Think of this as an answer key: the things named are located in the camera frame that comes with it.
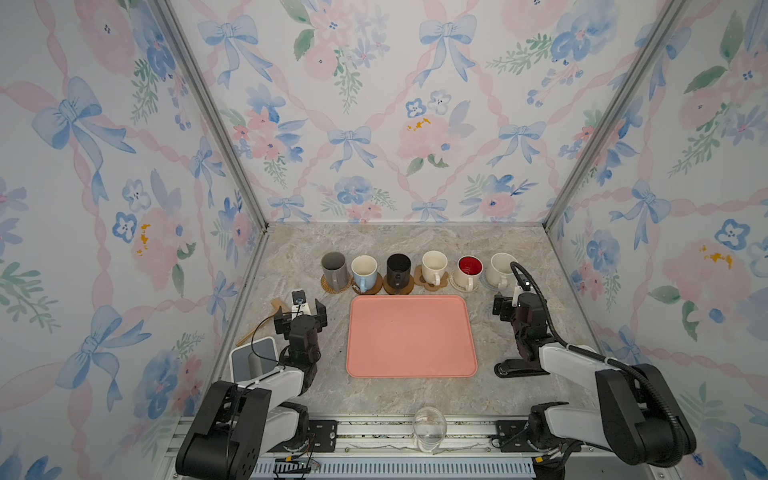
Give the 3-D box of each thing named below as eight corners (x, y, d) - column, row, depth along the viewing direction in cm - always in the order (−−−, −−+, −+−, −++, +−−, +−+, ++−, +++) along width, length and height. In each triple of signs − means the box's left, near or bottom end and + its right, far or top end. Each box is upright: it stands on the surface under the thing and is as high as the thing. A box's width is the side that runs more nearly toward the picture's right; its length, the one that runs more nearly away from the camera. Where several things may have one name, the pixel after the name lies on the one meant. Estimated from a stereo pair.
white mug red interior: (456, 297, 102) (461, 282, 95) (452, 270, 109) (456, 255, 102) (480, 297, 102) (487, 282, 95) (474, 271, 109) (481, 255, 102)
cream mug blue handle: (352, 302, 100) (349, 283, 91) (355, 275, 108) (352, 254, 98) (376, 302, 101) (375, 283, 91) (377, 275, 108) (376, 254, 98)
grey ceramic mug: (324, 298, 101) (318, 278, 92) (328, 272, 107) (322, 251, 98) (346, 298, 101) (342, 278, 92) (348, 272, 108) (345, 251, 99)
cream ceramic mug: (422, 295, 102) (425, 276, 94) (420, 269, 109) (423, 250, 100) (444, 295, 102) (450, 276, 94) (441, 270, 109) (446, 250, 100)
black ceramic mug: (396, 297, 101) (397, 279, 93) (382, 277, 107) (382, 258, 98) (415, 288, 104) (418, 269, 95) (401, 269, 109) (402, 249, 100)
